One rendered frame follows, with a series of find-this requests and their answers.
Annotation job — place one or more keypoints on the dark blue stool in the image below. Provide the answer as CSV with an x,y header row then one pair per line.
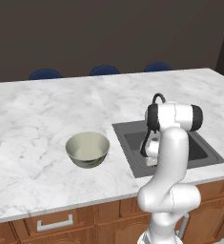
x,y
157,67
104,70
45,74

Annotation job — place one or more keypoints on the brown wooden cabinet panel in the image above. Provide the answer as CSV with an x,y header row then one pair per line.
x,y
116,208
216,189

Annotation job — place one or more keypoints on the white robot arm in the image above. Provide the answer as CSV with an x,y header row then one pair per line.
x,y
169,165

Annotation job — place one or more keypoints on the grey steel sink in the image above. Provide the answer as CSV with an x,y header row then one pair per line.
x,y
132,139

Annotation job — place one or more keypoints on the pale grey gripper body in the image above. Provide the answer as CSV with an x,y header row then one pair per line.
x,y
151,161

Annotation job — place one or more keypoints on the pale green bowl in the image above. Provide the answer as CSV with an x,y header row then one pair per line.
x,y
87,149

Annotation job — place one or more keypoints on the brown wooden drawer front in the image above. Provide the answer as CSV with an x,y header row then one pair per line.
x,y
27,222

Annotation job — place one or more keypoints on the brown wooden cabinet door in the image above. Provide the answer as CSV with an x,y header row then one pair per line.
x,y
126,232
208,219

